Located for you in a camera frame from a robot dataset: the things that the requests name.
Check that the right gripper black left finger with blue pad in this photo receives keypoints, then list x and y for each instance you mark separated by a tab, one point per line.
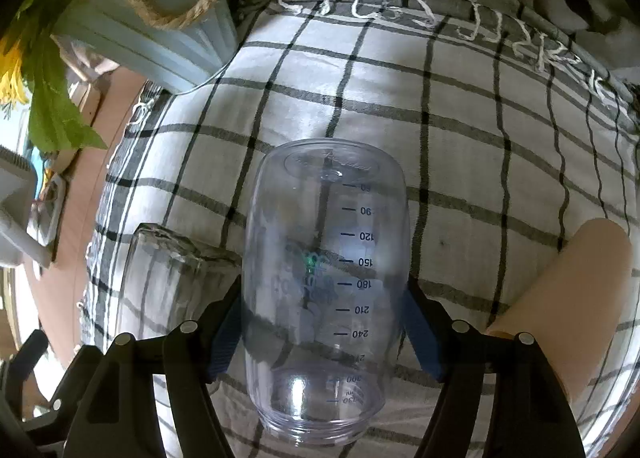
117	415

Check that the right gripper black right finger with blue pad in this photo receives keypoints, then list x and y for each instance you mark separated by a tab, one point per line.
530	415

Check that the pink plastic cup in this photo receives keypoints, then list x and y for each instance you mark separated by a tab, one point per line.
573	308

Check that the clear drinking glass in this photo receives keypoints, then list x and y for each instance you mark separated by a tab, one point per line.
168	279

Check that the light blue ribbed vase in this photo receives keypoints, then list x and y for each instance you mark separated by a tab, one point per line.
178	44

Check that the yellow sunflower bouquet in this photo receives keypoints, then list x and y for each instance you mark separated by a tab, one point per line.
33	74

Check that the clear plastic measuring cup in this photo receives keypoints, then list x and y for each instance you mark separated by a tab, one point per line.
325	270

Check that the checkered grey white cloth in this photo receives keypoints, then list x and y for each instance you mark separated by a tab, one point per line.
510	135

